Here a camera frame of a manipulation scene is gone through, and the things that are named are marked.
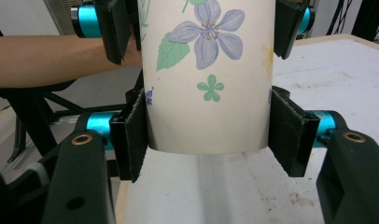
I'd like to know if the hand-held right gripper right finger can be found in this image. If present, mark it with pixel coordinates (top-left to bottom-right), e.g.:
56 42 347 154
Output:
268 86 379 224

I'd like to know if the white foam mat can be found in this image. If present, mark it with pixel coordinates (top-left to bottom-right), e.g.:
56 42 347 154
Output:
121 38 379 224

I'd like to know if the black frame post with cables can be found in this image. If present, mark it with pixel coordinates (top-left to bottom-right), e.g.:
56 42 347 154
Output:
325 0 379 45

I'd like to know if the white floral paper cup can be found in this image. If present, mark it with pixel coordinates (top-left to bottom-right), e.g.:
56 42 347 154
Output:
136 0 277 156

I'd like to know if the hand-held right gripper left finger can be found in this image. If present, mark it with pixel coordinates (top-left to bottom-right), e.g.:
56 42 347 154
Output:
41 88 148 224

